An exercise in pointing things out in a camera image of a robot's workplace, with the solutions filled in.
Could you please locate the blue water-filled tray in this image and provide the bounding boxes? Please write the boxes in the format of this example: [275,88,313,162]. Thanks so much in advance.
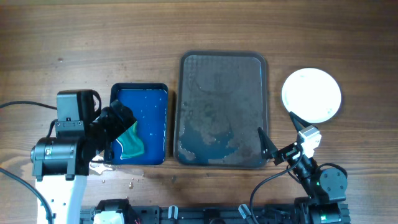
[111,83,168,165]

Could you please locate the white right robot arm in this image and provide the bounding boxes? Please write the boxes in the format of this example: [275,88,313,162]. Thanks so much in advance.
[273,112,350,223]

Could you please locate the dark grey serving tray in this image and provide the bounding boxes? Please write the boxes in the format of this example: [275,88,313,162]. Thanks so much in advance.
[173,50,269,169]

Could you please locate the white plate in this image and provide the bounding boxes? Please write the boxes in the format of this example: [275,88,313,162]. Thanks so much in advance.
[281,68,342,123]

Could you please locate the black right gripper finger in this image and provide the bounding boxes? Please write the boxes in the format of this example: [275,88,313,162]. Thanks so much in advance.
[257,127,278,159]
[289,111,312,131]

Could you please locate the green sponge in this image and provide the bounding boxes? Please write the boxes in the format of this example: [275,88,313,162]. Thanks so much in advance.
[116,121,145,160]

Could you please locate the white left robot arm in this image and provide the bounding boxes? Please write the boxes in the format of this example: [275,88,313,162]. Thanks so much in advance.
[30,99,136,223]

